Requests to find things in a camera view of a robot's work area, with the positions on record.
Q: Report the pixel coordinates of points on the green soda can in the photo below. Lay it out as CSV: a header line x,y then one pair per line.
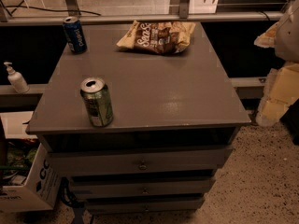
x,y
96,97

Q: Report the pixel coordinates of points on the middle gray drawer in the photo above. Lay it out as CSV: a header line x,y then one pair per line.
x,y
146,188

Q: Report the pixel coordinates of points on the white pump bottle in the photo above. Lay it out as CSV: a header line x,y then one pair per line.
x,y
16,79

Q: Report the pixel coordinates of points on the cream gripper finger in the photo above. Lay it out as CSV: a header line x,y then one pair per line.
x,y
281,90
267,39

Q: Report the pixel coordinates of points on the top gray drawer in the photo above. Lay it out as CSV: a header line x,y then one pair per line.
x,y
140,161

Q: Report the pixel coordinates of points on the white cardboard box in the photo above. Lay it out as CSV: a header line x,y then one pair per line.
x,y
39,190

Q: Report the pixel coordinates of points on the blue Pepsi can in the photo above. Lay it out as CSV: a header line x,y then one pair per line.
x,y
74,35

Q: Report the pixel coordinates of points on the gray drawer cabinet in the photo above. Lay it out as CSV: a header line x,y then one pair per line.
x,y
185,100

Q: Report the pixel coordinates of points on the bottom gray drawer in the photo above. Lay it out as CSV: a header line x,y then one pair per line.
x,y
151,204

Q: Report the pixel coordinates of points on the gray drawer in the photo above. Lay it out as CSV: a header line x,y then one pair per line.
x,y
151,204
146,188
140,161

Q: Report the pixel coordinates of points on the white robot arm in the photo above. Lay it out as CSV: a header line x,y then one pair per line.
x,y
287,36

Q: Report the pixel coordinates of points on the brown chip bag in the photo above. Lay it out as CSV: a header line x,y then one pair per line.
x,y
158,37

